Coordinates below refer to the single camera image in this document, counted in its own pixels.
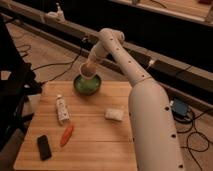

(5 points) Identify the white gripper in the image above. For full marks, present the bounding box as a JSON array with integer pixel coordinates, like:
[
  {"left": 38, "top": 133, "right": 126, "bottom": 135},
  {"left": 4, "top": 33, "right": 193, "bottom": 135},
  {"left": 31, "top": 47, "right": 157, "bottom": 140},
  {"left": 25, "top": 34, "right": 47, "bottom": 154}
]
[{"left": 83, "top": 43, "right": 109, "bottom": 76}]

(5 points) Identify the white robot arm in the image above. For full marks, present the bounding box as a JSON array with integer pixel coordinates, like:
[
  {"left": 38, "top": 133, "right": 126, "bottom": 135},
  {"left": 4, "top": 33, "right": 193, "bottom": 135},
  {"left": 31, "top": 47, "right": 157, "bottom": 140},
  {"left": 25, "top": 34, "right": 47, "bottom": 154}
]
[{"left": 80, "top": 28, "right": 185, "bottom": 171}]

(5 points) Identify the green ceramic bowl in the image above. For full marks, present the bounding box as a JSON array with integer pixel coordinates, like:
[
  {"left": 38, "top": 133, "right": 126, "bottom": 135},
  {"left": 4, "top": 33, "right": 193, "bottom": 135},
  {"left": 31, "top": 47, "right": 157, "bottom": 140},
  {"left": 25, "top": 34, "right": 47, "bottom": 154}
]
[{"left": 73, "top": 75, "right": 102, "bottom": 95}]

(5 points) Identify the white sponge block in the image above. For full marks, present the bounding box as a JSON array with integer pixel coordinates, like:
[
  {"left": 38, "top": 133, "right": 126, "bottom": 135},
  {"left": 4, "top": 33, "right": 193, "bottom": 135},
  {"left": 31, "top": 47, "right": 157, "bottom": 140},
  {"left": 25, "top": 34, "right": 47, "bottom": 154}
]
[{"left": 105, "top": 108, "right": 123, "bottom": 121}]

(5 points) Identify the white tube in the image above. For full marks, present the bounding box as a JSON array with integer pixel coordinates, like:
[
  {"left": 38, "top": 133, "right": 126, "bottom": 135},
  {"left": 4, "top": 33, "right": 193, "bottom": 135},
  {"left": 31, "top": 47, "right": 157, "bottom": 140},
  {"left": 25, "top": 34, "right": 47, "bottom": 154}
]
[{"left": 56, "top": 94, "right": 70, "bottom": 125}]

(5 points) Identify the wooden board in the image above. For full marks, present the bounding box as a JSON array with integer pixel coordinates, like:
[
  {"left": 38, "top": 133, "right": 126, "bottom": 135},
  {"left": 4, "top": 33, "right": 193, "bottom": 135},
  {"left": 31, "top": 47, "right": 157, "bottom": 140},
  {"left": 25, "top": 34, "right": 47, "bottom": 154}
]
[{"left": 14, "top": 81, "right": 137, "bottom": 171}]

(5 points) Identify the orange carrot toy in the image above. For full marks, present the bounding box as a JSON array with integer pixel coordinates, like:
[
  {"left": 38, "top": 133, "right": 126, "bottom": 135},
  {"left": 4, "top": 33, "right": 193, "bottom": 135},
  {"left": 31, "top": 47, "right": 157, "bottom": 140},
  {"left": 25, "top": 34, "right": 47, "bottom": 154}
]
[{"left": 60, "top": 124, "right": 74, "bottom": 147}]

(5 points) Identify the black equipment at left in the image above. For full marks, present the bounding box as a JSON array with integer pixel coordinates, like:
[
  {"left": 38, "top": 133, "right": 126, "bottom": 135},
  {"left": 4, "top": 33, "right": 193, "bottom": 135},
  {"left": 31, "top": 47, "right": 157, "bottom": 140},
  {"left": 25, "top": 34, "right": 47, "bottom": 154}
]
[{"left": 0, "top": 14, "right": 42, "bottom": 152}]

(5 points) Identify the black rectangular block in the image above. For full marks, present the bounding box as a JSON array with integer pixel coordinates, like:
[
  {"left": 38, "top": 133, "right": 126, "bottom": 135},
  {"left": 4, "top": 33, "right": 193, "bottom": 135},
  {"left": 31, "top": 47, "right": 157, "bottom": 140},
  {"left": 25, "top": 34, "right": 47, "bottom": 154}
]
[{"left": 37, "top": 135, "right": 52, "bottom": 161}]

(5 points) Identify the blue box on floor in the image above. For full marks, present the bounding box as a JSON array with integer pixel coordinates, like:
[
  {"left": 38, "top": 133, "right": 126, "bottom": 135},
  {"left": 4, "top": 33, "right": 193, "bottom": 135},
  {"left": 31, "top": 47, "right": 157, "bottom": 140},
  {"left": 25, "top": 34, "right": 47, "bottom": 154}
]
[{"left": 170, "top": 99, "right": 189, "bottom": 118}]

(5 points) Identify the black cable on floor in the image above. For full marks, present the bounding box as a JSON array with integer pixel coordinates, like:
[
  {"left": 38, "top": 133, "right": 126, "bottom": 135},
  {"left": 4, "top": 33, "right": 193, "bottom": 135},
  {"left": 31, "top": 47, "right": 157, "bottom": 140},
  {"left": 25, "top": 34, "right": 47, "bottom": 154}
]
[{"left": 16, "top": 36, "right": 88, "bottom": 84}]

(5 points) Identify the white object on rail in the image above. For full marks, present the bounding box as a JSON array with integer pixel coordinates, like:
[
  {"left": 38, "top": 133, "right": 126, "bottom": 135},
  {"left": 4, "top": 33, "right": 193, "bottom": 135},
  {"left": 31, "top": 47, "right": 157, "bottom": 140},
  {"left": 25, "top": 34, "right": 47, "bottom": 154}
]
[{"left": 43, "top": 3, "right": 65, "bottom": 22}]

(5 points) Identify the long metal rail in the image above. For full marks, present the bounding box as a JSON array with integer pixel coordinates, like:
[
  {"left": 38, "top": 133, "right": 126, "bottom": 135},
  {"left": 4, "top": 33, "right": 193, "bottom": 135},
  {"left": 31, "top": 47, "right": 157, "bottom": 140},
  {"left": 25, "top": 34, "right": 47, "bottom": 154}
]
[{"left": 0, "top": 0, "right": 213, "bottom": 100}]

